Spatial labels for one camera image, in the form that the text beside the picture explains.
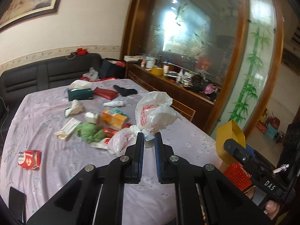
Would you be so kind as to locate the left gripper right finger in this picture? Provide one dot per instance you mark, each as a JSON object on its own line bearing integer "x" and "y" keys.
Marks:
{"x": 173, "y": 169}

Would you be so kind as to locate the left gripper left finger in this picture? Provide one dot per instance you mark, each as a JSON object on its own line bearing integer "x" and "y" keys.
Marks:
{"x": 123, "y": 170}

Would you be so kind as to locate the green fuzzy cloth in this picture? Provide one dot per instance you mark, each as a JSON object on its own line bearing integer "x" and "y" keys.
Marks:
{"x": 89, "y": 132}

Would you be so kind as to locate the white red plastic bag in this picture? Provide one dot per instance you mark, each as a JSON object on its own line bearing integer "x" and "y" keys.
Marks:
{"x": 154, "y": 112}

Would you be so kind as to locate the teal cartoon tissue pack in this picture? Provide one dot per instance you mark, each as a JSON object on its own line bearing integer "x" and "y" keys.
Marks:
{"x": 116, "y": 110}

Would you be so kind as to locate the yellow paper bag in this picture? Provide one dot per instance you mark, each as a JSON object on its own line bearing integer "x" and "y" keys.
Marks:
{"x": 229, "y": 138}

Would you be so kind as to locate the white small bottle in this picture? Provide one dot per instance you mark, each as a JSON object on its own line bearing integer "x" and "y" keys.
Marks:
{"x": 115, "y": 103}

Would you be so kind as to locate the white paper packet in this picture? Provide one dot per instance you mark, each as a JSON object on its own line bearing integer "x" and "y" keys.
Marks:
{"x": 68, "y": 129}

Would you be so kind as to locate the red cigarette box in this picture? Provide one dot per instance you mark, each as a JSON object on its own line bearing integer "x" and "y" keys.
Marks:
{"x": 29, "y": 159}

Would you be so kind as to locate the person's right hand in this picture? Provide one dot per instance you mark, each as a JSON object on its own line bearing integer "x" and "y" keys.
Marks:
{"x": 271, "y": 208}

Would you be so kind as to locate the small white plastic bag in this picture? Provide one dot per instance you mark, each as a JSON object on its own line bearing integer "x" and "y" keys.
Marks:
{"x": 122, "y": 139}

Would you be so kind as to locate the red orange plastic basket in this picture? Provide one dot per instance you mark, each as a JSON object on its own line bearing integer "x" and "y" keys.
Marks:
{"x": 238, "y": 176}

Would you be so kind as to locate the red snack wrapper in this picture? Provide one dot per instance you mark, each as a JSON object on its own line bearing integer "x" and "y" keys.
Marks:
{"x": 109, "y": 133}

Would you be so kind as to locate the orange snack box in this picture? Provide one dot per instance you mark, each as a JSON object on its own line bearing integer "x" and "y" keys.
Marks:
{"x": 117, "y": 121}

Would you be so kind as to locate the dark red pouch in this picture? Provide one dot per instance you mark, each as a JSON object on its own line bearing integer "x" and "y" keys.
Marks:
{"x": 105, "y": 93}

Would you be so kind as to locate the black pistol-shaped object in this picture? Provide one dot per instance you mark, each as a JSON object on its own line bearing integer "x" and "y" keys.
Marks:
{"x": 124, "y": 92}

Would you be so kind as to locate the wooden sideboard cabinet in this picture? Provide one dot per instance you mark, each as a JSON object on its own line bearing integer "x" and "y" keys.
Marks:
{"x": 195, "y": 107}

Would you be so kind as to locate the white green crumpled cloth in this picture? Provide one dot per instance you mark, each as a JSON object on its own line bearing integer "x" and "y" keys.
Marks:
{"x": 75, "y": 108}

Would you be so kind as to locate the lilac floral bed sheet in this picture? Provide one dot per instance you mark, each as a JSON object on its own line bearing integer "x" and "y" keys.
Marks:
{"x": 39, "y": 116}

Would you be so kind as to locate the green tissue box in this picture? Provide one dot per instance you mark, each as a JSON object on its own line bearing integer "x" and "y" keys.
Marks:
{"x": 80, "y": 94}

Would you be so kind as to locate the black bag on cabinet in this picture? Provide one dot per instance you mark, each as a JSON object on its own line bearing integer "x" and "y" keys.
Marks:
{"x": 198, "y": 83}

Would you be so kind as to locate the pink item on cabinet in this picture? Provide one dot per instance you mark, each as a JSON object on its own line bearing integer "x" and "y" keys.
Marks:
{"x": 210, "y": 89}

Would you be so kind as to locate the bamboo painted glass panel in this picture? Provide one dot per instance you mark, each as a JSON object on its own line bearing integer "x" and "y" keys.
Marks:
{"x": 255, "y": 66}

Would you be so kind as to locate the white bag near sofa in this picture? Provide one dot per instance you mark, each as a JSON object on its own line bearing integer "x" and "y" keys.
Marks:
{"x": 92, "y": 75}

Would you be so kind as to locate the dark blue shopping bag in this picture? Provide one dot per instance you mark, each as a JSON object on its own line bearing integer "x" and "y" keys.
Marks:
{"x": 112, "y": 68}

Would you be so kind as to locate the white plastic jar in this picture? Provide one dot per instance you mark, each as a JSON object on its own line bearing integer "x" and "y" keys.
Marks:
{"x": 150, "y": 62}

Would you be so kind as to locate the black phone on bed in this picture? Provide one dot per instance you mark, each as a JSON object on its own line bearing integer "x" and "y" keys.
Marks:
{"x": 17, "y": 205}

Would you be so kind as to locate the black leather sofa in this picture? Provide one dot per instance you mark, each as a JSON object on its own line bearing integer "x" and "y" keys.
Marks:
{"x": 20, "y": 81}

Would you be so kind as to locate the red item on sofa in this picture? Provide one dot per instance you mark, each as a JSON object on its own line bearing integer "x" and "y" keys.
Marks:
{"x": 78, "y": 52}

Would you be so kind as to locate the etched glass partition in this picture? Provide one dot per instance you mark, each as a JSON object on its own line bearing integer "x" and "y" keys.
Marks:
{"x": 197, "y": 35}

